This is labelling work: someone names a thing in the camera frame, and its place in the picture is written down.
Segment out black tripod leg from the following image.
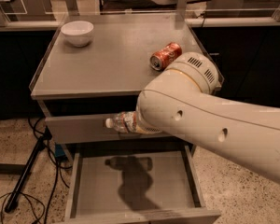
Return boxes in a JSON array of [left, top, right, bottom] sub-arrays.
[[4, 128, 51, 213]]

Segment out orange soda can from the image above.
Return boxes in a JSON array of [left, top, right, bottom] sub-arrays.
[[150, 42, 182, 71]]

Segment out clear plastic water bottle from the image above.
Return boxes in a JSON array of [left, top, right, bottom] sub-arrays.
[[105, 111, 136, 133]]

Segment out grey upper drawer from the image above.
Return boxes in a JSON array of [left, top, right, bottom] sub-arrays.
[[44, 112, 178, 146]]

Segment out grey open middle drawer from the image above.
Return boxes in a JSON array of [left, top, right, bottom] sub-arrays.
[[64, 146, 221, 224]]

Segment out white ceramic bowl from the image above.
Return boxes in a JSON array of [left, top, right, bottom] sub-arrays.
[[61, 21, 94, 47]]

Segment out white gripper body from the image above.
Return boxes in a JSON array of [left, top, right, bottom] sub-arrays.
[[135, 117, 161, 134]]

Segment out clear acrylic barrier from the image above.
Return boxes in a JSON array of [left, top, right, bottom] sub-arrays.
[[0, 0, 280, 28]]

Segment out grey cabinet with counter top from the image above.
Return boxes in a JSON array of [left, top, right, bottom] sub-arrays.
[[30, 13, 207, 159]]

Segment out blue box under cabinet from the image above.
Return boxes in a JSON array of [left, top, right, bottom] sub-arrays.
[[54, 144, 66, 161]]

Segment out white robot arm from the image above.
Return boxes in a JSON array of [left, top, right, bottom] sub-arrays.
[[136, 52, 280, 184]]

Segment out black floor cables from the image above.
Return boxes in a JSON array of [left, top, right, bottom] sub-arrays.
[[0, 117, 73, 224]]

